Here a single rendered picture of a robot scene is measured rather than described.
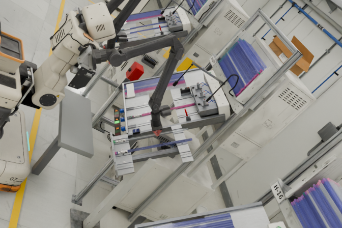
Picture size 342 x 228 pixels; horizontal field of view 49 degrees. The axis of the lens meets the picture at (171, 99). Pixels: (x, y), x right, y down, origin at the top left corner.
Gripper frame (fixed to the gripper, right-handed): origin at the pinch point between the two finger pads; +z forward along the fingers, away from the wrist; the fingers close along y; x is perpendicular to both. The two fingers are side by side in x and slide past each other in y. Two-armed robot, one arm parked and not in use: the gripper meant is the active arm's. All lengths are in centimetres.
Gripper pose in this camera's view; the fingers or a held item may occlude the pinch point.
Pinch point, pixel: (157, 134)
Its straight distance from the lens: 253.5
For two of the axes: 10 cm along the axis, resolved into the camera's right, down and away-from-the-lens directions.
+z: 0.4, 7.7, 6.3
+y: -2.1, -6.1, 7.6
